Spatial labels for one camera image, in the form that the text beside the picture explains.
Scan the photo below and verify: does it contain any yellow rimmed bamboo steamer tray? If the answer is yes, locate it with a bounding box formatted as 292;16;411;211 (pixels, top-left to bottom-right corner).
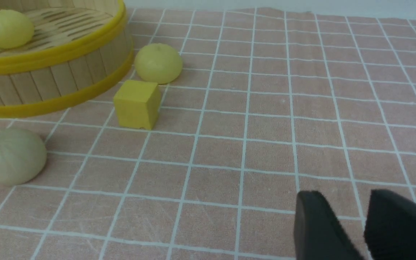
0;0;133;118

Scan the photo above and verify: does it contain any white pleated bun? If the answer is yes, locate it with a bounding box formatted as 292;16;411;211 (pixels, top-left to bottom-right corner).
0;128;47;186

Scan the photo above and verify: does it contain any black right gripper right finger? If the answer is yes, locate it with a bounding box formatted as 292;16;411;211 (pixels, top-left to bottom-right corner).
364;189;416;260

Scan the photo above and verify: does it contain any yellow pleated bun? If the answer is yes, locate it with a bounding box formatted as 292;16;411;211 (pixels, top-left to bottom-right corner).
134;43;183;85

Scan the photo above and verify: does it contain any yellow smooth bun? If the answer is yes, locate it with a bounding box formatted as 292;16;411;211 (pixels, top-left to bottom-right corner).
0;9;35;49

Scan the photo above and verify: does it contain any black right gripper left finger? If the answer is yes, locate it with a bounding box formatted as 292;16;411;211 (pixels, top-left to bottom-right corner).
294;191;364;260

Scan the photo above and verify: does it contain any yellow cube block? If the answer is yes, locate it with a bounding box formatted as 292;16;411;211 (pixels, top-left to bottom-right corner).
113;80;161;130

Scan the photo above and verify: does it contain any pink grid tablecloth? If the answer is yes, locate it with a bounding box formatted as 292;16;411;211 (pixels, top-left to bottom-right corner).
0;8;416;260

